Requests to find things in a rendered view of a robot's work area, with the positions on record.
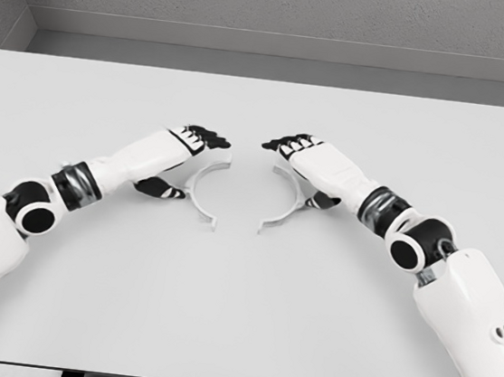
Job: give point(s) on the right robot hand striped fingers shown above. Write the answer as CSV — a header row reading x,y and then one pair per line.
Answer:
x,y
322,169

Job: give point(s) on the left robot hand striped fingers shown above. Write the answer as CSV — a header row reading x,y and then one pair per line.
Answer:
x,y
161,148

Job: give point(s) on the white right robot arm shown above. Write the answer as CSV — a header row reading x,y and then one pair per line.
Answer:
x,y
462,303

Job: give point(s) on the grey wall skirting board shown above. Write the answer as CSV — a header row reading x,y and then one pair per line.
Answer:
x,y
295,47

